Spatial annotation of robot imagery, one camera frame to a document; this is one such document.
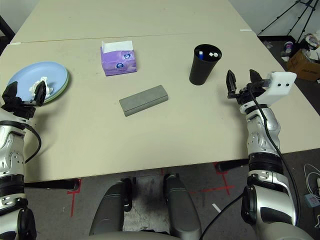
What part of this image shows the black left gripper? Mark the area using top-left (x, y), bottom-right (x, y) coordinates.
top-left (1, 80), bottom-right (49, 120)

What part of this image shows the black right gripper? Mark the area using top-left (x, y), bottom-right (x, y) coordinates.
top-left (226, 69), bottom-right (267, 108)

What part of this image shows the white tissue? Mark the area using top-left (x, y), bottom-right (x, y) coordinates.
top-left (28, 76), bottom-right (55, 99)

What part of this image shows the blue plastic plate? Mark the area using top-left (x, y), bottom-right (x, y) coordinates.
top-left (6, 61), bottom-right (69, 103)

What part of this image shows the grey glasses case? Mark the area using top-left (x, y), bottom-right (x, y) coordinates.
top-left (118, 84), bottom-right (169, 117)

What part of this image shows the green plastic plate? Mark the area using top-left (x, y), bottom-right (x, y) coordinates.
top-left (43, 71), bottom-right (70, 105)

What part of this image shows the black plastic cup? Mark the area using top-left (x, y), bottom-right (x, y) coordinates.
top-left (189, 44), bottom-right (223, 86)

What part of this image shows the black foam floor mat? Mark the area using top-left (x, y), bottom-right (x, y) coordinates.
top-left (0, 36), bottom-right (12, 57)

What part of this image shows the brown cardboard box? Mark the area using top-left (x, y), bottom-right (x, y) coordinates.
top-left (286, 48), bottom-right (320, 81)

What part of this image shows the crumpled paper trash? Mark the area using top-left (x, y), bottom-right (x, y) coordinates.
top-left (303, 33), bottom-right (320, 61)

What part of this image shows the black tripod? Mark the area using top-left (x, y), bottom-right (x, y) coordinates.
top-left (257, 0), bottom-right (320, 43)

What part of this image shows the black table leg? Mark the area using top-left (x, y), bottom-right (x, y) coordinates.
top-left (217, 159), bottom-right (251, 172)

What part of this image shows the purple tissue pack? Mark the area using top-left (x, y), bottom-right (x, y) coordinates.
top-left (100, 39), bottom-right (139, 77)

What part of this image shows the red tape mark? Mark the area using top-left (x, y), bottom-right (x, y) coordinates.
top-left (199, 162), bottom-right (236, 196)
top-left (67, 178), bottom-right (83, 218)

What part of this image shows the small blue adapter box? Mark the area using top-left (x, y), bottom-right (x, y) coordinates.
top-left (304, 193), bottom-right (319, 207)

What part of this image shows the grey robot right leg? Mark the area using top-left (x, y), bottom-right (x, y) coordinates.
top-left (162, 173), bottom-right (203, 240)

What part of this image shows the grey robot leg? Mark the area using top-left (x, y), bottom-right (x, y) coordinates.
top-left (162, 173), bottom-right (203, 240)
top-left (89, 177), bottom-right (133, 237)

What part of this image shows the grey robot left leg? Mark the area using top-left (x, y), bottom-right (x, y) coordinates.
top-left (89, 177), bottom-right (133, 237)

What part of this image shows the grey robot waist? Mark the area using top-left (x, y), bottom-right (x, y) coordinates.
top-left (82, 231), bottom-right (201, 240)

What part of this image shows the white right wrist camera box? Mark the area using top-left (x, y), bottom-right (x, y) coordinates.
top-left (256, 71), bottom-right (298, 106)

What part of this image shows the black left wrist camera cable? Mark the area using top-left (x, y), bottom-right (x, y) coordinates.
top-left (23, 124), bottom-right (42, 165)

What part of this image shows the thin white cable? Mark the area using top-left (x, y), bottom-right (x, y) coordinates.
top-left (303, 163), bottom-right (320, 198)

